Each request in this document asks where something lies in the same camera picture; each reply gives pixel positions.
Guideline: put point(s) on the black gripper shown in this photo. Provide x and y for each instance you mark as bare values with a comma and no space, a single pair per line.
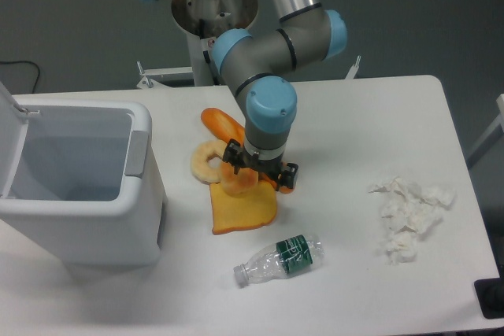
268,162

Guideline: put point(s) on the round knotted bread roll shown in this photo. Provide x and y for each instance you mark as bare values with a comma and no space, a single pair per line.
237,183

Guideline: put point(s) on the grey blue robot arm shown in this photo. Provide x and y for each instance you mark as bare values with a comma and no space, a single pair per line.
254,69

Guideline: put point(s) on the long orange baguette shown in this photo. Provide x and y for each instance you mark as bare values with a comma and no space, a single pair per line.
223,126

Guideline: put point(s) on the yellow toast slice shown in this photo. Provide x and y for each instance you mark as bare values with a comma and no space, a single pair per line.
247,211

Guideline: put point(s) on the clear plastic bottle green label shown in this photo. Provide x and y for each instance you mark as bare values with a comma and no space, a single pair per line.
281,260

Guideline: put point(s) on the crumpled white tissue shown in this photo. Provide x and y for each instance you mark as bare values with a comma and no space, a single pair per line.
409,214

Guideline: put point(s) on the white open trash bin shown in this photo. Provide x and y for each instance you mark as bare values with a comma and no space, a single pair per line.
79,178

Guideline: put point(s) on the white furniture leg right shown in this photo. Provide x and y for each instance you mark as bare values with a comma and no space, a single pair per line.
488,138

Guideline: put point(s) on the black device at table edge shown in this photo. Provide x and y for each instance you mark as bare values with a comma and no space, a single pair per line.
490,297

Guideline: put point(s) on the pale ring bagel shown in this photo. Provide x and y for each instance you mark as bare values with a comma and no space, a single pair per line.
201,167

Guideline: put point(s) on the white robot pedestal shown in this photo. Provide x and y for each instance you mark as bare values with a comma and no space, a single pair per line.
214,28

